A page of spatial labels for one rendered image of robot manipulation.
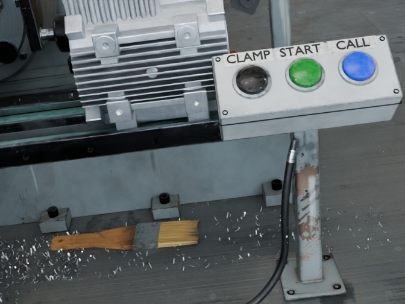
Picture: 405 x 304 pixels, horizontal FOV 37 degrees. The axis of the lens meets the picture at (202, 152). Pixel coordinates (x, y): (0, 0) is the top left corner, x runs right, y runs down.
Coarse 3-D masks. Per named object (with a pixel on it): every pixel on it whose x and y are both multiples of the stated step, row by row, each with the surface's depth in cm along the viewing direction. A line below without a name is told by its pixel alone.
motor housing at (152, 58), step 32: (160, 0) 77; (192, 0) 77; (128, 32) 75; (160, 32) 74; (224, 32) 74; (96, 64) 75; (128, 64) 76; (160, 64) 75; (192, 64) 76; (96, 96) 78; (128, 96) 77; (160, 96) 78
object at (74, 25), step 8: (208, 0) 74; (216, 0) 74; (208, 8) 74; (216, 8) 74; (224, 8) 74; (64, 16) 75; (72, 16) 75; (80, 16) 75; (208, 16) 74; (216, 16) 74; (224, 16) 74; (64, 24) 74; (72, 24) 74; (80, 24) 74; (72, 32) 74; (80, 32) 74; (88, 112) 80; (96, 112) 80; (88, 120) 80; (96, 120) 80; (104, 120) 82
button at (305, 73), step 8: (296, 64) 56; (304, 64) 56; (312, 64) 56; (296, 72) 56; (304, 72) 56; (312, 72) 55; (320, 72) 56; (296, 80) 55; (304, 80) 55; (312, 80) 55
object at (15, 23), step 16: (0, 0) 99; (48, 0) 108; (0, 16) 101; (16, 16) 101; (48, 16) 108; (0, 32) 102; (16, 32) 103; (0, 48) 103; (16, 48) 104; (0, 64) 105; (16, 64) 106; (0, 80) 107
